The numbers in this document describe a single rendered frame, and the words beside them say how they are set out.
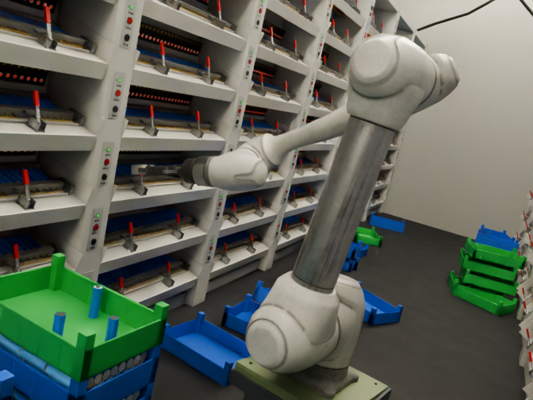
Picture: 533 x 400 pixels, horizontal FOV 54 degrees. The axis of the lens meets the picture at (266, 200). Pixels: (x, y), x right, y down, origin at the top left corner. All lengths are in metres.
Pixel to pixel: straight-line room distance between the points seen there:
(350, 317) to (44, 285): 0.70
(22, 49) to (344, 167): 0.72
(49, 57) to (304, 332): 0.83
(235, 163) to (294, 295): 0.48
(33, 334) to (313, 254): 0.56
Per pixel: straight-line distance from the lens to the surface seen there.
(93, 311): 1.09
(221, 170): 1.47
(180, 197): 1.87
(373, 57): 1.05
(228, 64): 2.05
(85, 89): 1.49
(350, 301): 1.32
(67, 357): 0.92
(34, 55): 1.29
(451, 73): 1.24
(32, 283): 1.18
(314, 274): 1.14
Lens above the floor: 0.89
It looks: 11 degrees down
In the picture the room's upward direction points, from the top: 13 degrees clockwise
